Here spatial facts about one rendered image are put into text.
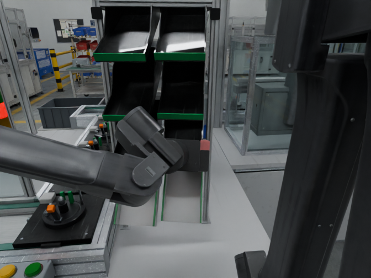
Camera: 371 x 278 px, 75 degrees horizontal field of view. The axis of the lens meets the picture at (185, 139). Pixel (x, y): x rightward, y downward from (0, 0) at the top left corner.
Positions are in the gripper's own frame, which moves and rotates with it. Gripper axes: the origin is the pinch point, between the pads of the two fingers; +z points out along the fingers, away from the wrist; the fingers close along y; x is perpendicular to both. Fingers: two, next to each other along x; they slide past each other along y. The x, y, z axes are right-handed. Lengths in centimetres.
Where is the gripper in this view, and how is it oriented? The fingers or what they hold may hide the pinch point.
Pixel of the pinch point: (180, 153)
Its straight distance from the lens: 59.5
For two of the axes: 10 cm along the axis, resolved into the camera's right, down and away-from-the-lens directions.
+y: -9.9, -0.5, 0.9
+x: -0.5, 10.0, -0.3
